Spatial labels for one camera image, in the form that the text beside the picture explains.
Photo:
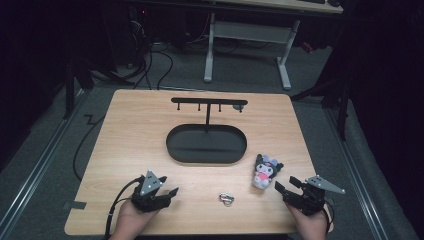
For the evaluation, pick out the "person's left hand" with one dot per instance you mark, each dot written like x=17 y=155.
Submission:
x=130 y=221

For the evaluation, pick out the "white desk with metal legs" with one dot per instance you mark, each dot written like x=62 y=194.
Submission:
x=250 y=31

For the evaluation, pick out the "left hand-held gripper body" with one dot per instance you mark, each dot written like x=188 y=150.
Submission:
x=146 y=191

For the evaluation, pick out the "silver carabiner clip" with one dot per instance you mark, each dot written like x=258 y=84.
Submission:
x=226 y=198

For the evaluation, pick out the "black and pink plush toy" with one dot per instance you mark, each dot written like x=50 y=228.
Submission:
x=264 y=173

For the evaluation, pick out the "dark computer tower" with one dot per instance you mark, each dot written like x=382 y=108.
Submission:
x=136 y=33

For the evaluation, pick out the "metal floor rail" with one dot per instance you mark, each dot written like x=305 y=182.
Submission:
x=36 y=170
x=356 y=180

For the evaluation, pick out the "person's right hand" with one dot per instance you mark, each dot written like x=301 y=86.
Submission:
x=311 y=226

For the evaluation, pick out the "dark metal stand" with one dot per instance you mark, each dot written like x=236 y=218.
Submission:
x=341 y=106
x=70 y=90

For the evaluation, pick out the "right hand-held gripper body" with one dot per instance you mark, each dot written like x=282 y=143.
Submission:
x=310 y=200

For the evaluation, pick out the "black hook rack with tray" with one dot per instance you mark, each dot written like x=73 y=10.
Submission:
x=206 y=145

